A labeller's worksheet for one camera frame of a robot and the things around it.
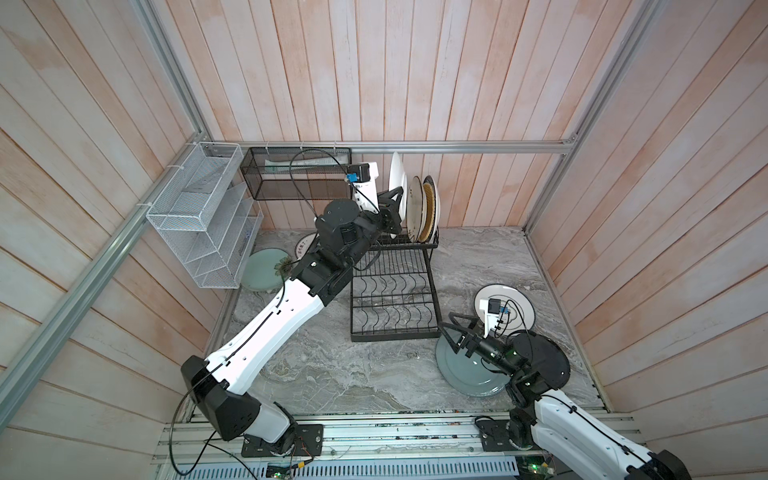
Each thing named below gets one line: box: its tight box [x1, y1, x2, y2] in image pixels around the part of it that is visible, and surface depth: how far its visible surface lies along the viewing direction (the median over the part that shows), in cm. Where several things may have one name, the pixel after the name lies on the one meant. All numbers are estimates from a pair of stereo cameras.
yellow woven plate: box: [418, 182, 435, 243], surface depth 82 cm
